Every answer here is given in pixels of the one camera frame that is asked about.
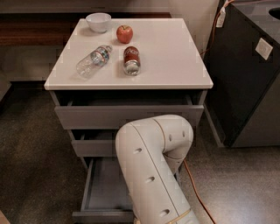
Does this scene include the red soda can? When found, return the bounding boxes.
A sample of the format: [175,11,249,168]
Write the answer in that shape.
[123,46,141,76]

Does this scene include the white label sticker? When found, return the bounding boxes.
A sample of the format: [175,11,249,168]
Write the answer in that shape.
[255,38,273,60]

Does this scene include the grey drawer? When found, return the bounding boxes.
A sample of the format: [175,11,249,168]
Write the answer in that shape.
[73,157,134,224]
[54,91,204,130]
[68,129,116,157]

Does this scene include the red apple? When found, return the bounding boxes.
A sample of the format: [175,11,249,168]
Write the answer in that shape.
[116,25,133,44]

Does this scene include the clear plastic water bottle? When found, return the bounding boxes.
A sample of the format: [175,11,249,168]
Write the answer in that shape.
[76,45,113,78]

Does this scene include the grey top drawer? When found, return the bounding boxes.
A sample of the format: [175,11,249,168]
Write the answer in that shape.
[54,91,204,130]

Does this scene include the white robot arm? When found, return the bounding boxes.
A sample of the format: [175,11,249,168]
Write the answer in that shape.
[115,115,200,224]

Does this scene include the white bowl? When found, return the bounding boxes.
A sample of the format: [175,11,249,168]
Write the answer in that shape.
[86,12,111,33]

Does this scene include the white-topped grey cabinet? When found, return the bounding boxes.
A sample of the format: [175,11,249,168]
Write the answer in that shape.
[43,18,214,170]

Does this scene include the grey middle drawer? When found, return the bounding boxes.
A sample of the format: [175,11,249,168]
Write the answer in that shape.
[68,129,116,157]

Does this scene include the orange power cable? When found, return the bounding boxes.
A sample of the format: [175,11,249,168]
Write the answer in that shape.
[183,0,235,224]

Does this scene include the dark wooden bench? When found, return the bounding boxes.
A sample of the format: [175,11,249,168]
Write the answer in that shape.
[0,12,172,47]

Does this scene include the grey bottom drawer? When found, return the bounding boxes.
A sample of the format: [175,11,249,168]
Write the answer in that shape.
[73,157,134,224]

